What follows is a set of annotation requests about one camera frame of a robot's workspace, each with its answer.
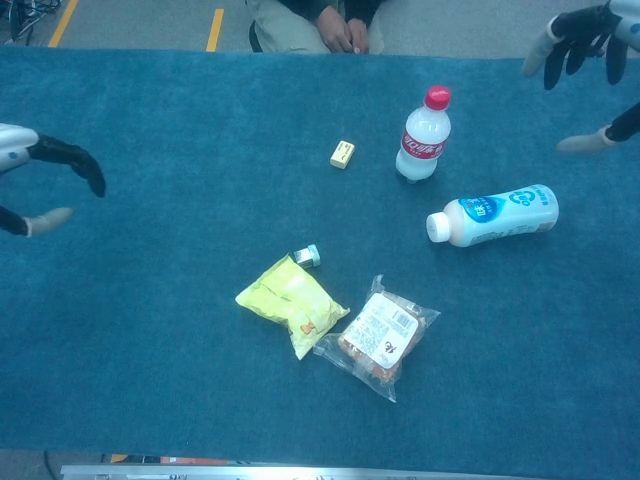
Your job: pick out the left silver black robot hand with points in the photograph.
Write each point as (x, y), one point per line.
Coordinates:
(55, 150)

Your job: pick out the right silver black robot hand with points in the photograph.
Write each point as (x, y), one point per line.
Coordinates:
(580, 25)

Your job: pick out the clear soda bottle red cap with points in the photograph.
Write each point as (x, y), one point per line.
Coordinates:
(422, 145)

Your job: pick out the white milk bottle blue label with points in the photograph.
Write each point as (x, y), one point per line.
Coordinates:
(500, 215)

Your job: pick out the small white green cube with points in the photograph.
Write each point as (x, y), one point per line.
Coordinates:
(306, 256)

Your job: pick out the yellow-green snack bag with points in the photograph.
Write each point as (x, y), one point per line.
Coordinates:
(290, 305)

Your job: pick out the clear packaged bread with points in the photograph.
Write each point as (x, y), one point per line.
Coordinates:
(380, 335)

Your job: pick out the blue table cloth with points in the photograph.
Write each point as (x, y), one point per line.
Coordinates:
(150, 300)

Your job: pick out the seated person beige trousers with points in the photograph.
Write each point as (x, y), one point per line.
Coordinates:
(285, 30)

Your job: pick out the small yellow eraser box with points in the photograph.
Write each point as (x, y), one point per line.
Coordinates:
(343, 154)

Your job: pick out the aluminium rail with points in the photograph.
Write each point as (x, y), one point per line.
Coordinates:
(300, 472)

